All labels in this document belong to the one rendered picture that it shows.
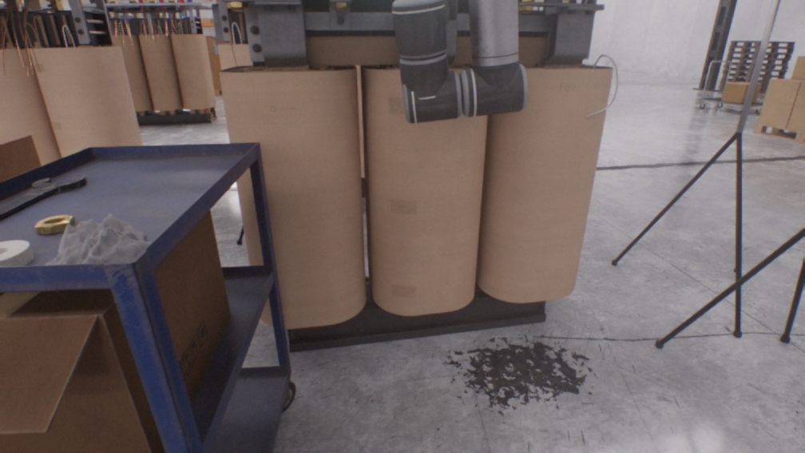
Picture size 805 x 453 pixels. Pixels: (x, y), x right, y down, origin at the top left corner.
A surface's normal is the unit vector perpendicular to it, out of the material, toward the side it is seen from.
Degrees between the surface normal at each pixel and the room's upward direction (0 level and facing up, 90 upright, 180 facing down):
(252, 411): 0
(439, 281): 90
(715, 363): 0
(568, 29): 90
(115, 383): 90
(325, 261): 90
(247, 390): 0
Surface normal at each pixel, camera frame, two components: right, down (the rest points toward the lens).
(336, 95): 0.66, 0.28
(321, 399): 0.00, -0.93
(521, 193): -0.27, 0.36
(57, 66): 0.25, 0.36
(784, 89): -0.97, 0.08
